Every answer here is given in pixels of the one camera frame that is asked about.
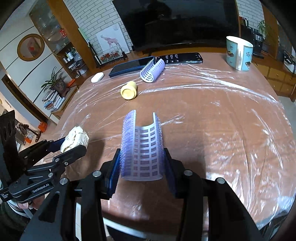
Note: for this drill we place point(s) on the round framed wall picture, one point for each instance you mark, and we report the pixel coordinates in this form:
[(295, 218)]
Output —
[(30, 47)]

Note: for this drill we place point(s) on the spider plant in pot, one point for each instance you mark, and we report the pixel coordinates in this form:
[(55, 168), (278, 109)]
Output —
[(56, 83)]

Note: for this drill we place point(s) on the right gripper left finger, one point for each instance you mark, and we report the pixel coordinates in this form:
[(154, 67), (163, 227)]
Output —
[(56, 217)]

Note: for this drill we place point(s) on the person's left hand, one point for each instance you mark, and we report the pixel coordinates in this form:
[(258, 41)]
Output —
[(35, 204)]

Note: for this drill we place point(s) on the giraffe picture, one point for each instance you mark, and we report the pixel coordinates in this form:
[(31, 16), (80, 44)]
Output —
[(112, 38)]

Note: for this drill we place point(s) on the black smartphone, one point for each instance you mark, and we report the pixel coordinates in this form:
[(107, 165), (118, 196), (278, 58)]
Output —
[(194, 58)]

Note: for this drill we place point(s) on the yellow plastic cup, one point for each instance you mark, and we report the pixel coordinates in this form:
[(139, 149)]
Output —
[(129, 90)]

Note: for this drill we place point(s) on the dark blue tablet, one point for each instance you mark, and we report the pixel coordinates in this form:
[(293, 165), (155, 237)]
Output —
[(130, 66)]

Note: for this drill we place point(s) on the white oval mouse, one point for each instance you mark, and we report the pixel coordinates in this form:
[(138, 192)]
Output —
[(97, 77)]

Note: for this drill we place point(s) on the black flat screen television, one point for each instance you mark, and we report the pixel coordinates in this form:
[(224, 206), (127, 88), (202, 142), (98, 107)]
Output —
[(159, 24)]

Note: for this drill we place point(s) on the red flower glass frame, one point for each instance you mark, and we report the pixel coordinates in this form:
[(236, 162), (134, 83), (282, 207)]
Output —
[(107, 56)]

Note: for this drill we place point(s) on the black coffee machine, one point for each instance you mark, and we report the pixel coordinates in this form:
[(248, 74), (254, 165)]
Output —
[(253, 36)]

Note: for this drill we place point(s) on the white tissue ball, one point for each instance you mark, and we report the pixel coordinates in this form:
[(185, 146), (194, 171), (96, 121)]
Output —
[(76, 136)]

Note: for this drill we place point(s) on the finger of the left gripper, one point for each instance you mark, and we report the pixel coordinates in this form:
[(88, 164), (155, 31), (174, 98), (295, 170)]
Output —
[(39, 150), (70, 156)]

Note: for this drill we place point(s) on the green potted plant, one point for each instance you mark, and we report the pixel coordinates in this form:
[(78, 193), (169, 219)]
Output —
[(266, 35)]

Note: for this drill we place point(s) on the teal patterned ceramic mug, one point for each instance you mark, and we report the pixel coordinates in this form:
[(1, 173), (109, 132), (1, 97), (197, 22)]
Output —
[(239, 53)]

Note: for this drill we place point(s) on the purple hair roller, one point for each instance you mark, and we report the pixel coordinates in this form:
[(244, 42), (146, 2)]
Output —
[(142, 151), (152, 70)]

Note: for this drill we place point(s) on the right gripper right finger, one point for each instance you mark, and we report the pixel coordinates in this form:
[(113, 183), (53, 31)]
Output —
[(228, 217)]

